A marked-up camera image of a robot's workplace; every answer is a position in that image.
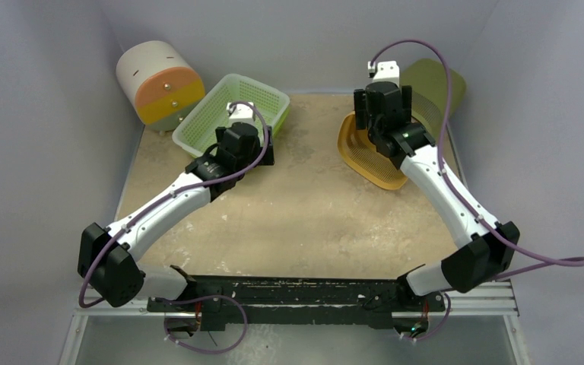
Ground yellow slatted waste basket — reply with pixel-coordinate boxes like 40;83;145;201
337;112;408;191

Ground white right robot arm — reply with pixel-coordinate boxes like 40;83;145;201
354;81;520;309

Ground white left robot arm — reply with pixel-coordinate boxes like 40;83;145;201
78;122;275;311

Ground light green mesh tray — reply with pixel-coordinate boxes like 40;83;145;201
172;73;291;157

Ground olive green waste basket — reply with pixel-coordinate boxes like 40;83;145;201
400;59;447;138

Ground white drawer cabinet coloured fronts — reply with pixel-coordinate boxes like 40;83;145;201
116;40;206;132

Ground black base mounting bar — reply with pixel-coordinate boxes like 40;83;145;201
148;275;446;331

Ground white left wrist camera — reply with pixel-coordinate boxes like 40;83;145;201
226;102;256;125

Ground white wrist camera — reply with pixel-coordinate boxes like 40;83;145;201
367;61;400;86
226;102;256;125

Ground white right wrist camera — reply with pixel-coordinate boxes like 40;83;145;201
367;61;400;86

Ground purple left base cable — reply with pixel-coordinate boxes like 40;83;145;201
163;294;249;356

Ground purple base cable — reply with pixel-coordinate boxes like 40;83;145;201
398;294;452;344
163;294;249;356

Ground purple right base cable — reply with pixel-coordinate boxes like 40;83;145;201
398;294;452;344

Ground aluminium frame rail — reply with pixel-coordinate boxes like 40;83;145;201
73;282;519;318

